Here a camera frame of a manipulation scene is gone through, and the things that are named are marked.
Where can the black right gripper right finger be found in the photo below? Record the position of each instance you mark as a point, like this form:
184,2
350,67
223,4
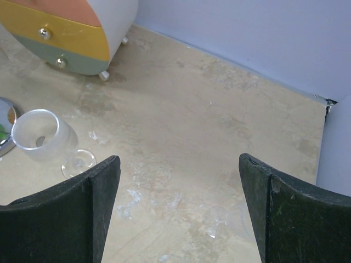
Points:
293,220

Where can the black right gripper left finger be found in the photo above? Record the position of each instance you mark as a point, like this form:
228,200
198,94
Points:
67,222

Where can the clear flute glass front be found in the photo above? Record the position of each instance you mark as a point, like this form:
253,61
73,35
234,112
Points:
46,138

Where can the clear flute glass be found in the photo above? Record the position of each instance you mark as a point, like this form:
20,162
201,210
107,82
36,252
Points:
46,138
236,220

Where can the chrome wine glass rack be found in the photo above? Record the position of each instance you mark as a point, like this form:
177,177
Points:
10,112

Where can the white round drawer cabinet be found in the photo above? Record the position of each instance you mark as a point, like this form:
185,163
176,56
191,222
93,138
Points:
77,36

